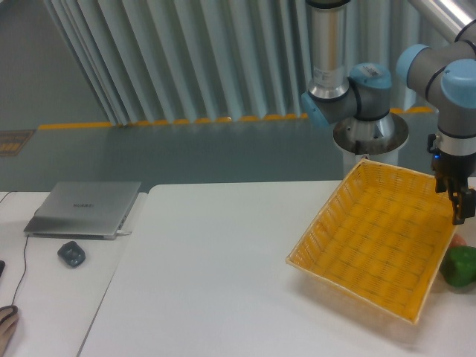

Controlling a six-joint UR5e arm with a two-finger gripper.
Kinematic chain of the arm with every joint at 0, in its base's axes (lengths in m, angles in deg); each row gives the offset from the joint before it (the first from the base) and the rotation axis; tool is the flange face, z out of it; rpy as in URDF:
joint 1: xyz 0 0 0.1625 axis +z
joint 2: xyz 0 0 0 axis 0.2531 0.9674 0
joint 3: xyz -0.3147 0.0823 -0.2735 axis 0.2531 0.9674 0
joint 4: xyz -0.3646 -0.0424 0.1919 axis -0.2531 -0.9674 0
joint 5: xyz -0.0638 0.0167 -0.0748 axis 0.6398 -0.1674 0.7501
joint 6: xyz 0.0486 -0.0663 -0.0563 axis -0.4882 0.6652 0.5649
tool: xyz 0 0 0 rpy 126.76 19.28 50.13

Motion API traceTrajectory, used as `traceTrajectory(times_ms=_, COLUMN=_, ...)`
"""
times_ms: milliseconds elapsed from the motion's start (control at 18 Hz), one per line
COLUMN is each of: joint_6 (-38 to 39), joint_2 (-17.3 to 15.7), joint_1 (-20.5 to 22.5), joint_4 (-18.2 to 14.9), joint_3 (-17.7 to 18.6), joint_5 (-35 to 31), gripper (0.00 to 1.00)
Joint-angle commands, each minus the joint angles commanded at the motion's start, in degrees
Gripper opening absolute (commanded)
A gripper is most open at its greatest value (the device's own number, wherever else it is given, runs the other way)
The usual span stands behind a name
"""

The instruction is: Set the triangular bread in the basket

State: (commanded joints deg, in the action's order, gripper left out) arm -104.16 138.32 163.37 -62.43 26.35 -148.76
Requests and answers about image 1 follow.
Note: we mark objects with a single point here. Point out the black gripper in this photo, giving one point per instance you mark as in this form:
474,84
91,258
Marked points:
454,158

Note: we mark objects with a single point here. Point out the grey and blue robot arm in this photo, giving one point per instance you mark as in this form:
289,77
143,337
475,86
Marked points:
357,102

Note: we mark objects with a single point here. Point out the yellow woven basket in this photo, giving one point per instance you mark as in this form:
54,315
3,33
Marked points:
379,238

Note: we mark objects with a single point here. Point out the person's hand on mouse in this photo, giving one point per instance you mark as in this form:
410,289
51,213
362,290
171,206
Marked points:
7,330

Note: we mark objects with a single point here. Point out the red tomato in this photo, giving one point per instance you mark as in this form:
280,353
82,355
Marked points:
457,241

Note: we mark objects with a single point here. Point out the green bell pepper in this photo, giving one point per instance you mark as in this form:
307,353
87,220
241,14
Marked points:
458,266

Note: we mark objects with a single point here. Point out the silver laptop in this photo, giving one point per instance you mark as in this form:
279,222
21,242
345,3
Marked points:
93,209

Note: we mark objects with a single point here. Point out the black computer mouse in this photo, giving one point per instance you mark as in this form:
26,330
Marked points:
8,312

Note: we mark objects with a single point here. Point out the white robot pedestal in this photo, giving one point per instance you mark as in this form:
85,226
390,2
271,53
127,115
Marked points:
379,140

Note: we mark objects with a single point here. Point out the white usb cable plug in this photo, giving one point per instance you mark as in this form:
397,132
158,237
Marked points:
122,233

